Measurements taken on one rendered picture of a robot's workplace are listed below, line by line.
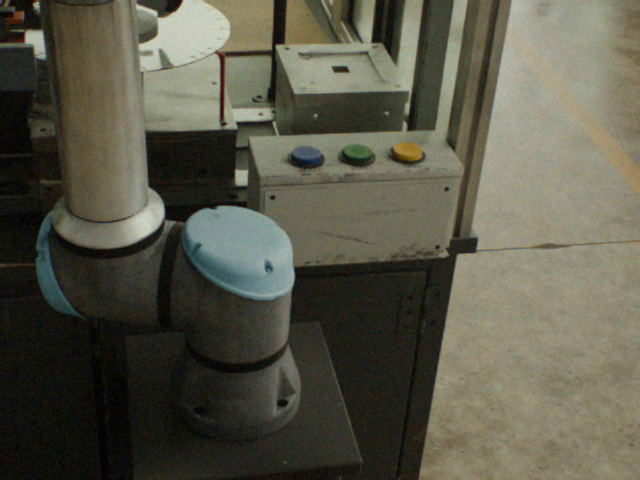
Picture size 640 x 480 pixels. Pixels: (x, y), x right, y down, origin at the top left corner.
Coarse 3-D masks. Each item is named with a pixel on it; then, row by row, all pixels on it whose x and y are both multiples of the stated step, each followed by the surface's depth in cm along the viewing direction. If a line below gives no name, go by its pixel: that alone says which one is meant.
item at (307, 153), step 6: (294, 150) 134; (300, 150) 135; (306, 150) 135; (312, 150) 135; (318, 150) 135; (294, 156) 133; (300, 156) 133; (306, 156) 133; (312, 156) 133; (318, 156) 134; (300, 162) 133; (306, 162) 133; (312, 162) 133
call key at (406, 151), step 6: (396, 144) 138; (402, 144) 138; (408, 144) 138; (414, 144) 138; (396, 150) 136; (402, 150) 136; (408, 150) 137; (414, 150) 137; (420, 150) 137; (396, 156) 136; (402, 156) 136; (408, 156) 135; (414, 156) 136; (420, 156) 136
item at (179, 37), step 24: (192, 0) 165; (24, 24) 153; (168, 24) 156; (192, 24) 157; (216, 24) 158; (144, 48) 148; (168, 48) 149; (192, 48) 149; (216, 48) 150; (144, 72) 142
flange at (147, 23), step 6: (138, 12) 157; (144, 12) 157; (138, 18) 154; (144, 18) 155; (150, 18) 155; (156, 18) 156; (138, 24) 153; (144, 24) 153; (150, 24) 153; (156, 24) 154; (144, 30) 151; (150, 30) 152; (156, 30) 154; (144, 36) 151
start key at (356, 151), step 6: (354, 144) 137; (360, 144) 137; (348, 150) 135; (354, 150) 136; (360, 150) 136; (366, 150) 136; (348, 156) 134; (354, 156) 134; (360, 156) 134; (366, 156) 134; (360, 162) 134
